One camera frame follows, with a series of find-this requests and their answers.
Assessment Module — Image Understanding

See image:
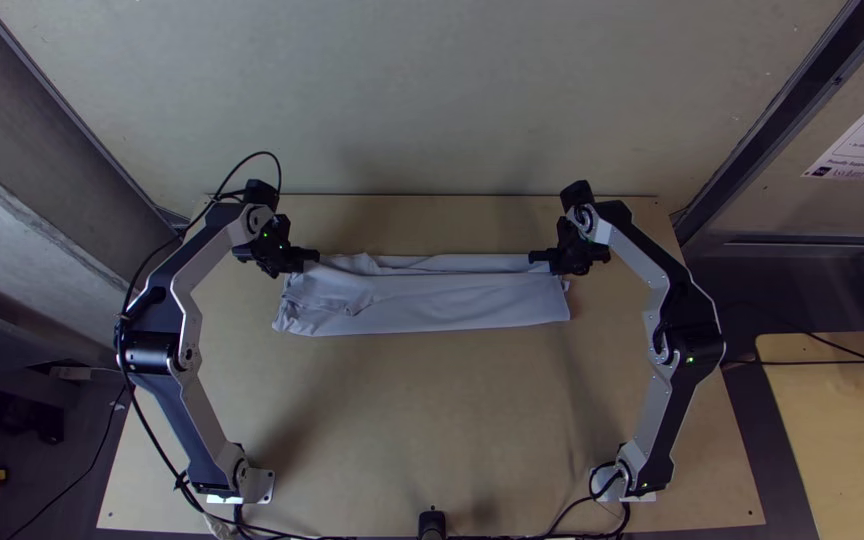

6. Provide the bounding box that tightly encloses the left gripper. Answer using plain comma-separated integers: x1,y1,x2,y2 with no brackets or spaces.
259,233,322,278

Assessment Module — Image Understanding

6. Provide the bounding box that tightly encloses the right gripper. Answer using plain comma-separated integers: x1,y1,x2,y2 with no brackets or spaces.
527,224,613,277

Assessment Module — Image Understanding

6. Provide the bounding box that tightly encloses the light grey t-shirt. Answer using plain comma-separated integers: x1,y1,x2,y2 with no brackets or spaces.
272,251,573,337

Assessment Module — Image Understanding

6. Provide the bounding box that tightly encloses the black cable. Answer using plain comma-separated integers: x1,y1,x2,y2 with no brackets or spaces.
805,332,864,378
115,151,284,540
544,459,633,540
722,356,864,370

